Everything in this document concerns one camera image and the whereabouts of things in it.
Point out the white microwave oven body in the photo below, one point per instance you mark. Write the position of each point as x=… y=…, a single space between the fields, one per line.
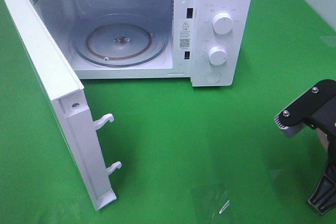
x=185 y=56

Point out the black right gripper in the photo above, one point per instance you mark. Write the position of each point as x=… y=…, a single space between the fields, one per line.
x=323 y=198

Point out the lower white microwave knob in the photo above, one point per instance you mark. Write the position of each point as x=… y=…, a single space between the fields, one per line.
x=217 y=55

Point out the glass microwave turntable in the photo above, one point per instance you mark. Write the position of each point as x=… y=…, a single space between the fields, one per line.
x=121 y=40

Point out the white microwave door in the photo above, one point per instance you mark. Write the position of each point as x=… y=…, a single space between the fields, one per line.
x=67 y=98

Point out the round white door button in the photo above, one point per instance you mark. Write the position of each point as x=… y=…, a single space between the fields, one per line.
x=213 y=77

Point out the white microwave knob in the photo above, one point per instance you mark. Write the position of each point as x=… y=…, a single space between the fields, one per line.
x=217 y=55
x=223 y=22

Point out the pink round plate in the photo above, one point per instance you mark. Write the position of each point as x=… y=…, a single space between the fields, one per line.
x=323 y=139

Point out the upper white microwave knob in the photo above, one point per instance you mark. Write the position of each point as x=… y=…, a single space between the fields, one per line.
x=223 y=22

